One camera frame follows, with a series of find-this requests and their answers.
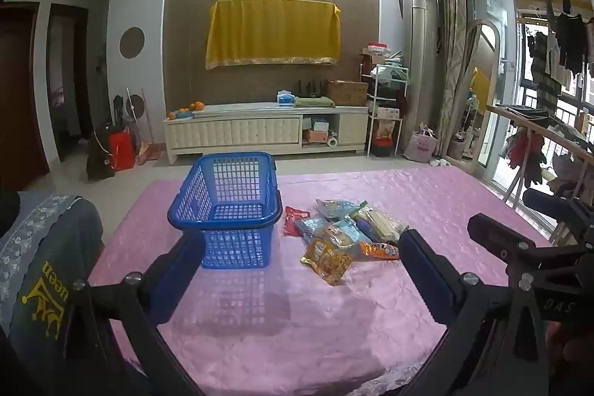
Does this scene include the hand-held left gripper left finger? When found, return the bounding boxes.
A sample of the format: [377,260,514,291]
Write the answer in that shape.
[60,231,207,396]

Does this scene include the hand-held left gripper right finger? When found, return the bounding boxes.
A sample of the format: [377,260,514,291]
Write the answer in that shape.
[398,229,534,396]

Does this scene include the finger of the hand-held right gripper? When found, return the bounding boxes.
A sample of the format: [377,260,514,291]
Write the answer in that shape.
[468,213,581,285]

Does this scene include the small orange snack packet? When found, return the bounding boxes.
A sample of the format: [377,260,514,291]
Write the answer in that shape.
[357,240,401,261]

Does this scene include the green-edged cracker packet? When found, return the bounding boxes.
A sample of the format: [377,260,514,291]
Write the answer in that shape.
[353,201,409,241]

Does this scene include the blue plastic basket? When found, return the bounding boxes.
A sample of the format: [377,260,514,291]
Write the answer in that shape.
[167,151,284,271]

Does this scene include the grape print snack packet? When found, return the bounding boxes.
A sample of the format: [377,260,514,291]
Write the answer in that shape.
[348,215,379,243]

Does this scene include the yellow orange snack packet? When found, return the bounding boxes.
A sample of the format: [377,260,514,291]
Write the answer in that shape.
[299,237,354,287]

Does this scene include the light blue snack packet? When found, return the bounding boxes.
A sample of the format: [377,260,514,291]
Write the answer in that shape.
[294,215,335,246]
[316,199,363,220]

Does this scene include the red snack packet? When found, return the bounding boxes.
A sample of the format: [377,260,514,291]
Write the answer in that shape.
[283,206,309,238]

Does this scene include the person's right hand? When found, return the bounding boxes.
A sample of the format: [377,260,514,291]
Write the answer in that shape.
[548,324,594,378]

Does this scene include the wooden railing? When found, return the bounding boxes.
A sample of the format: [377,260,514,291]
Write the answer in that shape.
[492,104,594,174]

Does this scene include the grey lace-trimmed seat cover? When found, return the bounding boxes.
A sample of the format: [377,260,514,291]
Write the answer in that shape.
[0,189,104,350]

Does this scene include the white shopping bag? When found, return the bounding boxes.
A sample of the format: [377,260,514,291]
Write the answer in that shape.
[403,124,439,161]

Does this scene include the pink broom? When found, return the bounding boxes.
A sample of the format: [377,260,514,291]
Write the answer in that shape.
[136,87,161,166]

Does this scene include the red shopping bag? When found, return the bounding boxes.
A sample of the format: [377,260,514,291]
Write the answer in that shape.
[109,131,136,171]

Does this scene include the pink quilted blanket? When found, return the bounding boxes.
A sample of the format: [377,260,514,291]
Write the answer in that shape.
[86,168,564,396]

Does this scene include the black bag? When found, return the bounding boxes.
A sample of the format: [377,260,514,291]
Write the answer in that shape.
[86,127,117,182]

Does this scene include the standing arched mirror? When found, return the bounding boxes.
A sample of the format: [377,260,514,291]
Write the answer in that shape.
[448,18,502,174]

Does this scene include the white TV cabinet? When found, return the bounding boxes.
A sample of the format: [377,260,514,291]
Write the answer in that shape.
[163,101,372,165]

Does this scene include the white mop pole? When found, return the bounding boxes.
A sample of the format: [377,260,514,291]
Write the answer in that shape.
[125,87,140,146]

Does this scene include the patterned beige curtain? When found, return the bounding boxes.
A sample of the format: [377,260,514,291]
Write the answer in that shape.
[429,0,481,158]

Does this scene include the brown cardboard box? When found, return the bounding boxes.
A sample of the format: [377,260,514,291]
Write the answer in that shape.
[326,79,369,107]

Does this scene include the standing air conditioner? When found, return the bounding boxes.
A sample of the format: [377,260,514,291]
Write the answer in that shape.
[401,0,441,156]

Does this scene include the green folded cloth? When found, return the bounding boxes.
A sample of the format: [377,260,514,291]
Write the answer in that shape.
[295,96,336,108]

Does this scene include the hanging clothes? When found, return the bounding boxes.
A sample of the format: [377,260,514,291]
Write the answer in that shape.
[524,0,594,109]

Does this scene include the black antenna router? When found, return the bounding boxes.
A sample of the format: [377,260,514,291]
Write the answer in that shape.
[297,79,326,99]

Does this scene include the red white carton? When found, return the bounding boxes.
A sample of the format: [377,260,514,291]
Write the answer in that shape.
[359,42,391,67]

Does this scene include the brown wooden door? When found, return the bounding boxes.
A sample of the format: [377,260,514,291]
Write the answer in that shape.
[0,1,49,188]

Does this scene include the yellow cloth cover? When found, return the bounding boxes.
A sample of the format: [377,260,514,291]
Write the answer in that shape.
[205,0,342,71]

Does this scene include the small brown wall disc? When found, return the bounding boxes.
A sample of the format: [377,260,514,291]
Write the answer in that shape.
[124,94,146,118]

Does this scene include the white wire rack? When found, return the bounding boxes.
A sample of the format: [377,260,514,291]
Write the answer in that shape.
[366,64,411,158]

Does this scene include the brown round wall disc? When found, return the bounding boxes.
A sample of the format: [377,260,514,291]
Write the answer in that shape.
[119,26,145,60]

